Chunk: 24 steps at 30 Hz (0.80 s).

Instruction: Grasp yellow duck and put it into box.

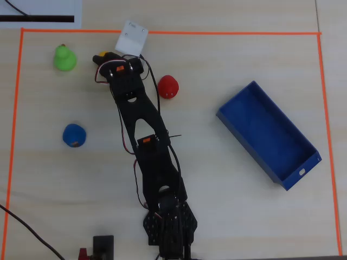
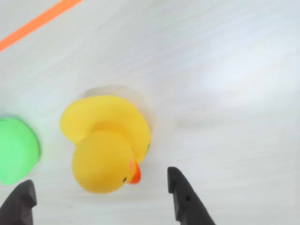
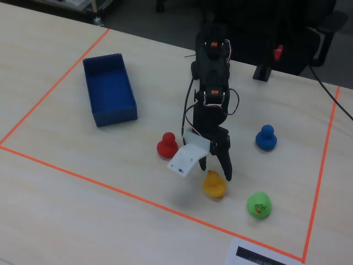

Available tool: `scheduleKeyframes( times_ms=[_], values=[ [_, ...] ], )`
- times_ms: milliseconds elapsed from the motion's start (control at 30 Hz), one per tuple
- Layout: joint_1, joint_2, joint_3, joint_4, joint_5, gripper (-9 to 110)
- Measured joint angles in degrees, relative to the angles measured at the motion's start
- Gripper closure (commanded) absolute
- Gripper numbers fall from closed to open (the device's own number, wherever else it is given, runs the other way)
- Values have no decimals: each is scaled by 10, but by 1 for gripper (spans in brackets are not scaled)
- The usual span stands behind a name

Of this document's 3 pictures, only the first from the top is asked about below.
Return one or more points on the yellow duck toy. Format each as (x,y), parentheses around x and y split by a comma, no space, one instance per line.
(102,53)

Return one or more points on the blue rectangular box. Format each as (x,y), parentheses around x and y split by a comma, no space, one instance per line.
(267,136)

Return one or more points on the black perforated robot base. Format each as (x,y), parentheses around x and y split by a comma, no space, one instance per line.
(173,230)

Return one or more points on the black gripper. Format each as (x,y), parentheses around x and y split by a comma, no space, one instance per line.
(102,60)

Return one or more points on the black table clamp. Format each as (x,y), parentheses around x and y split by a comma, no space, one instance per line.
(103,247)

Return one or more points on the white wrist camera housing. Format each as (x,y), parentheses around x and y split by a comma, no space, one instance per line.
(131,39)

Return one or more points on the green pear toy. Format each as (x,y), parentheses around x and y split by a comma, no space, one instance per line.
(64,59)

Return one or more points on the blue duck toy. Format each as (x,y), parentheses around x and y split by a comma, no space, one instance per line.
(73,135)

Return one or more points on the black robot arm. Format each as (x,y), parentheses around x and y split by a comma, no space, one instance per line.
(151,140)

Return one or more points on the orange tape strip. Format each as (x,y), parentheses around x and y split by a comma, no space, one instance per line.
(217,33)
(13,122)
(329,140)

